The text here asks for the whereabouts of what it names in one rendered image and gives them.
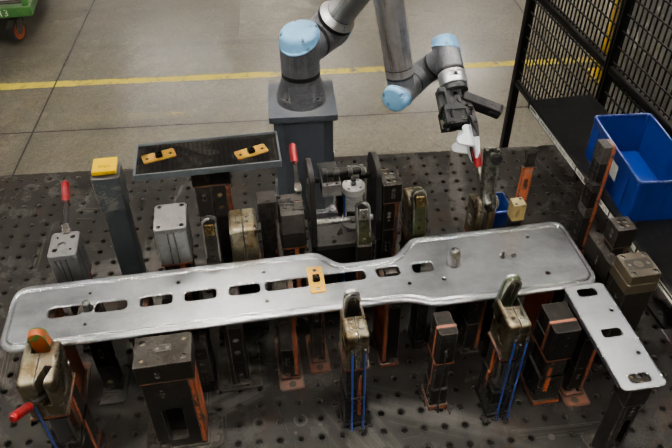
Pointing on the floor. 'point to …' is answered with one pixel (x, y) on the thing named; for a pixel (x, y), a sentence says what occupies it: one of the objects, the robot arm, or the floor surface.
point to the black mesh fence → (660, 309)
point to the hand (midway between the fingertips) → (476, 155)
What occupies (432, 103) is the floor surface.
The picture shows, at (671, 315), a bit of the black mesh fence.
